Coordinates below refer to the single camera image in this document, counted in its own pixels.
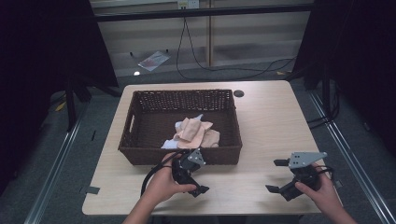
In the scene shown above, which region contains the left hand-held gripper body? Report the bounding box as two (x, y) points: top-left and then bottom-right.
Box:
(171, 147), (207, 186)

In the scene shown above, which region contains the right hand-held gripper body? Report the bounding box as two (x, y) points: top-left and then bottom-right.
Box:
(279, 151), (329, 203)

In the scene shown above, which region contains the white cloth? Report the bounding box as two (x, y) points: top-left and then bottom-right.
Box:
(161, 113), (205, 150)

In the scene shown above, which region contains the peach cloth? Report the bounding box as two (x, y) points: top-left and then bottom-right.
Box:
(173, 117), (221, 149)

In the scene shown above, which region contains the brown woven basket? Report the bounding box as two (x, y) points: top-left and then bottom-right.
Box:
(118, 89), (244, 166)

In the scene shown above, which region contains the person's right hand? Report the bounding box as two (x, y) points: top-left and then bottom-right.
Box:
(294, 163), (341, 213)

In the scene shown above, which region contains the person's left hand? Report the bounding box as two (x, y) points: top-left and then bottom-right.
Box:
(141, 151), (198, 207)

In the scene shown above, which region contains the grey tape piece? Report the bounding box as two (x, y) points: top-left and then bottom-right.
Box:
(79, 185), (101, 196)

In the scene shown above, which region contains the flat plastic packet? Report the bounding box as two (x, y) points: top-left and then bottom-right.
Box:
(137, 50), (172, 73)

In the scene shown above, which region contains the black metal stand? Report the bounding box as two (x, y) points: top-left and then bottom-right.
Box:
(64, 76), (123, 133)

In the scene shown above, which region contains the black curtain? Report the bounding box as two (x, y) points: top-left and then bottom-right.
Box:
(0, 0), (120, 194)
(292, 0), (396, 157)

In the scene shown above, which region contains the black horizontal bar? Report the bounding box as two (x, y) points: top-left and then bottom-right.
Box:
(92, 3), (316, 22)

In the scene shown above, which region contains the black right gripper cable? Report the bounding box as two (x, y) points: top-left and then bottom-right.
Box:
(312, 165), (334, 182)

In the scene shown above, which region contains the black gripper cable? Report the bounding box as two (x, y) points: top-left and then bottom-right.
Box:
(312, 165), (334, 182)
(140, 149), (187, 197)

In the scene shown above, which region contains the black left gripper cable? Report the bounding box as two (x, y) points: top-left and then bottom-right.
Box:
(140, 149), (187, 197)

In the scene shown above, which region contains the metal floor rail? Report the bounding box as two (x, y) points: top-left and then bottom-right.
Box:
(23, 105), (92, 224)
(307, 90), (396, 224)

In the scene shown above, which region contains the black cable bundle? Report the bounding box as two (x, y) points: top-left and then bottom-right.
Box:
(306, 78), (342, 131)

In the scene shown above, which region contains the long black floor cable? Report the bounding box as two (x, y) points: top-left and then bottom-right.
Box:
(175, 17), (297, 80)

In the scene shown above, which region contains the white wall socket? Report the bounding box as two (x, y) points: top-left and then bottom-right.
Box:
(177, 0), (200, 9)

